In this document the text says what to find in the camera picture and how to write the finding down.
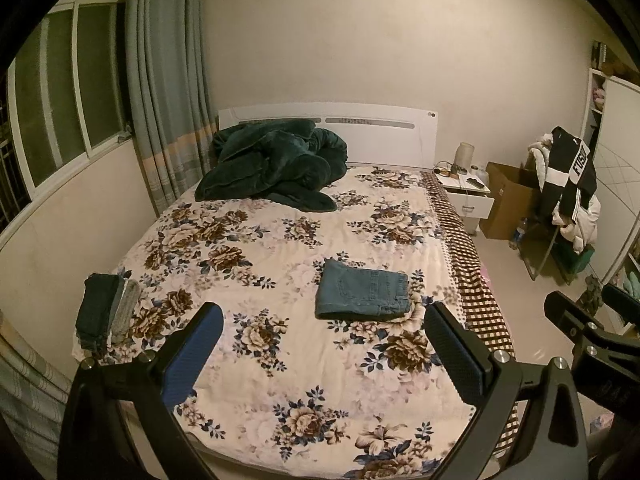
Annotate striped grey-green curtain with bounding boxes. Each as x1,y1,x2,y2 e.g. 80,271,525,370
124,0,214,219

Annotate white framed window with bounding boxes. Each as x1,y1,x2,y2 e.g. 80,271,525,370
6,0,135,223

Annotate brown cardboard box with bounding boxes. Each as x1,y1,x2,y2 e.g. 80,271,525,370
479,161,544,241

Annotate dark green blanket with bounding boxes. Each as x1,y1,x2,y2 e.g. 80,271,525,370
194,118,349,213

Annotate floral bedsheet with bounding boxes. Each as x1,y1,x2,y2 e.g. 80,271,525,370
72,165,519,480

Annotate plastic water bottle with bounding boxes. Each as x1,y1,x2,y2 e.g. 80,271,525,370
508,216,529,251

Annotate white nightstand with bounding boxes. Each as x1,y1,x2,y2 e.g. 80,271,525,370
432,172,496,236

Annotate white padded jacket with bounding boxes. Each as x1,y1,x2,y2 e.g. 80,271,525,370
527,132,601,254

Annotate teal storage box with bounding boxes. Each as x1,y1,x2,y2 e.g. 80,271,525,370
569,244,596,277

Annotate blue jeans pants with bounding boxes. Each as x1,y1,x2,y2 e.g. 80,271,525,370
314,258,412,322

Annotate white wardrobe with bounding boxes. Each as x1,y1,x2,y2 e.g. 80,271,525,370
581,40,640,337

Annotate light grey folded pants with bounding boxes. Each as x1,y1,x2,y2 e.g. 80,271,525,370
119,279,144,345

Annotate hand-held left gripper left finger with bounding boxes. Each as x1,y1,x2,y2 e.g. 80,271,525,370
57,301,225,480

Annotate striped cloth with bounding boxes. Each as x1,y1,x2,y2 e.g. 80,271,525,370
0,310,73,480

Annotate black and white jacket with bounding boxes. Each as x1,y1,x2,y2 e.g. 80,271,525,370
542,127,599,227

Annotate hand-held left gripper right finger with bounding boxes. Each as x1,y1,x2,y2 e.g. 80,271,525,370
423,301,589,480

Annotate white bed headboard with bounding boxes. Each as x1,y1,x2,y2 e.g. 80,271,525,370
217,103,440,169

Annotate pair of dark slippers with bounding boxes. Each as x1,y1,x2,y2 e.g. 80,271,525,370
582,274,604,317

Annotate metal frame chair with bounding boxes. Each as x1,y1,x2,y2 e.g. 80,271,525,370
520,210,596,287

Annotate dark folded pants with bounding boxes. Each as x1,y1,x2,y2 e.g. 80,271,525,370
75,272,127,352

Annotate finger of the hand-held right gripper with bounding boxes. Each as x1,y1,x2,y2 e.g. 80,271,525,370
543,290,607,347
602,282,640,314

